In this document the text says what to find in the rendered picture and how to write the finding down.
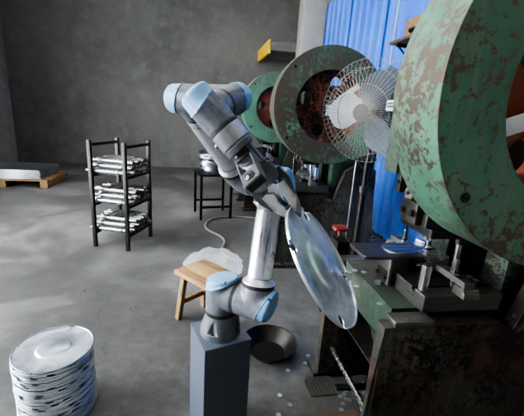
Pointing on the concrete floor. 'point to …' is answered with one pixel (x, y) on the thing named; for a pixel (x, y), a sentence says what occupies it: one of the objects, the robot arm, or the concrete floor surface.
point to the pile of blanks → (57, 390)
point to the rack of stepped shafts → (120, 191)
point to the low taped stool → (199, 270)
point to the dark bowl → (271, 342)
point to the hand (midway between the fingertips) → (295, 215)
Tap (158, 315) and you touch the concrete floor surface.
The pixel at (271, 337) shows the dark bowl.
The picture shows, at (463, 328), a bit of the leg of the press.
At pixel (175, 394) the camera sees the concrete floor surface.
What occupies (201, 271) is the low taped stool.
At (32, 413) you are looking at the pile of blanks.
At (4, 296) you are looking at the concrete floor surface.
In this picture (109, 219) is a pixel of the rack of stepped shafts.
